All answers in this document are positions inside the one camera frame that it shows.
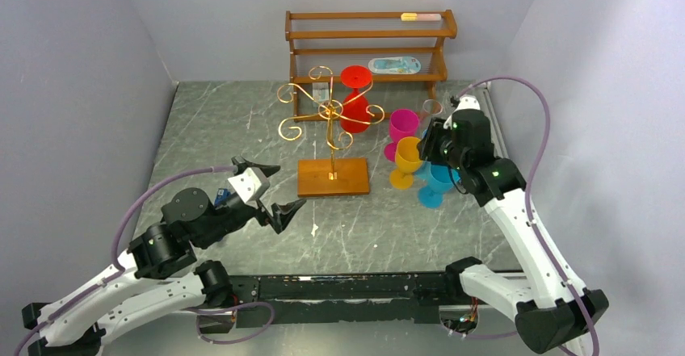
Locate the blue packaged item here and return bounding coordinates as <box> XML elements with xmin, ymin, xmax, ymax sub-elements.
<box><xmin>368</xmin><ymin>57</ymin><xmax>422</xmax><ymax>74</ymax></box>

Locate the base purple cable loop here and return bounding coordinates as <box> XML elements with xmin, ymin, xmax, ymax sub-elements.
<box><xmin>182</xmin><ymin>300</ymin><xmax>276</xmax><ymax>346</ymax></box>

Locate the blue wine glass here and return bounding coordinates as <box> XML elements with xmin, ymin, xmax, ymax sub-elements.
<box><xmin>418</xmin><ymin>161</ymin><xmax>460</xmax><ymax>209</ymax></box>
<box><xmin>414</xmin><ymin>128</ymin><xmax>427</xmax><ymax>180</ymax></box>

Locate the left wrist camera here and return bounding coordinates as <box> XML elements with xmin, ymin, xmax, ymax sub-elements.
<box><xmin>228</xmin><ymin>169</ymin><xmax>270</xmax><ymax>203</ymax></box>

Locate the blue wine glass back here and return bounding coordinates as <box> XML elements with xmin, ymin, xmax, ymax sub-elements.
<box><xmin>418</xmin><ymin>161</ymin><xmax>460</xmax><ymax>209</ymax></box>

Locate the clear wine glass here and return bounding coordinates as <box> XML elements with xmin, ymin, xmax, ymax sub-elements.
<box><xmin>418</xmin><ymin>99</ymin><xmax>443</xmax><ymax>124</ymax></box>

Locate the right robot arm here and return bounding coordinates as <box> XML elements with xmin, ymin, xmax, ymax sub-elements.
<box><xmin>417</xmin><ymin>109</ymin><xmax>609</xmax><ymax>354</ymax></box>

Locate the gold wire glass rack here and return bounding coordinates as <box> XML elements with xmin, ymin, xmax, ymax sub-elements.
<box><xmin>277</xmin><ymin>65</ymin><xmax>386</xmax><ymax>198</ymax></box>

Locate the white teal cardboard box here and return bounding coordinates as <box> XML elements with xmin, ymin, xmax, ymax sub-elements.
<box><xmin>312</xmin><ymin>82</ymin><xmax>330</xmax><ymax>104</ymax></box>

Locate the wooden shelf rack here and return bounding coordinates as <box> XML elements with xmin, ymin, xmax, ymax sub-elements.
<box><xmin>284</xmin><ymin>9</ymin><xmax>458</xmax><ymax>99</ymax></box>

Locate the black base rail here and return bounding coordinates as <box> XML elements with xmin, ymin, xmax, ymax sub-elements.
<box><xmin>196</xmin><ymin>271</ymin><xmax>472</xmax><ymax>329</ymax></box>

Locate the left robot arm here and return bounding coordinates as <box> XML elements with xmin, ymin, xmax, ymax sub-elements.
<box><xmin>15</xmin><ymin>157</ymin><xmax>305</xmax><ymax>355</ymax></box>

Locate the yellow wine glass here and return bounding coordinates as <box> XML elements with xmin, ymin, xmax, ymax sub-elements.
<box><xmin>389</xmin><ymin>136</ymin><xmax>422</xmax><ymax>190</ymax></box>

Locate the magenta wine glass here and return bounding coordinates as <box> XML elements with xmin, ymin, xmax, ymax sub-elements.
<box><xmin>384</xmin><ymin>109</ymin><xmax>420</xmax><ymax>161</ymax></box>

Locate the red wine glass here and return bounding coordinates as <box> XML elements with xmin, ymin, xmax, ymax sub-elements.
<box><xmin>339</xmin><ymin>65</ymin><xmax>372</xmax><ymax>134</ymax></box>

